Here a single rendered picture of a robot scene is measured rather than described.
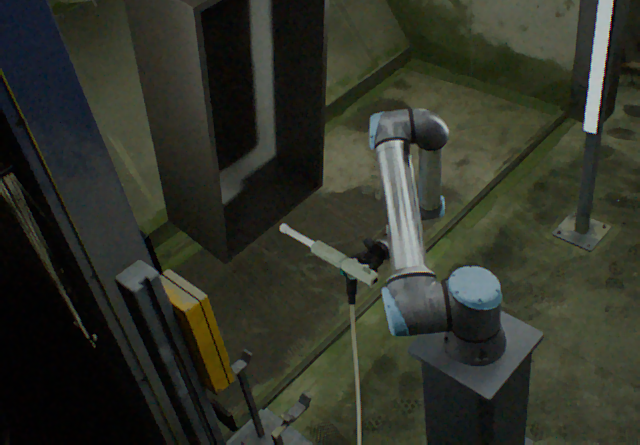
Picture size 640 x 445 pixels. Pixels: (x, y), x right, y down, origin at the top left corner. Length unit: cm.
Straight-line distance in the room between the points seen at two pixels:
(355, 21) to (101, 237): 305
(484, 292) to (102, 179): 109
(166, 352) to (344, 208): 246
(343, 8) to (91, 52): 159
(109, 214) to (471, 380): 116
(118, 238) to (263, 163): 158
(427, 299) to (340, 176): 192
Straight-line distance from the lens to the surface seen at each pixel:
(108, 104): 378
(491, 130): 424
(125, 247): 192
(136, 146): 378
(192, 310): 136
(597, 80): 314
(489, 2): 435
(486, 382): 230
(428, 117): 242
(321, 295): 337
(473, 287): 217
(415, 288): 217
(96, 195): 181
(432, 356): 235
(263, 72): 315
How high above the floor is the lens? 251
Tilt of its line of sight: 40 degrees down
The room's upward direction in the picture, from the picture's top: 10 degrees counter-clockwise
